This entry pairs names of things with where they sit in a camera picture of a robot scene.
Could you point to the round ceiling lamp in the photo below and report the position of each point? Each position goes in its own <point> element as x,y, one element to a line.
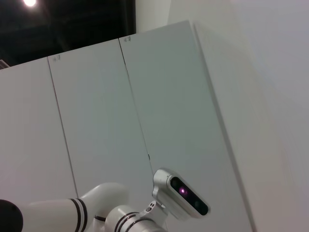
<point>30,2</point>

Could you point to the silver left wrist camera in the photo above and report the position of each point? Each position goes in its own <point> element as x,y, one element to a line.
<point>183,191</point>

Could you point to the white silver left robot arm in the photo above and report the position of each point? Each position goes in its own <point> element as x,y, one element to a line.
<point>72,210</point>

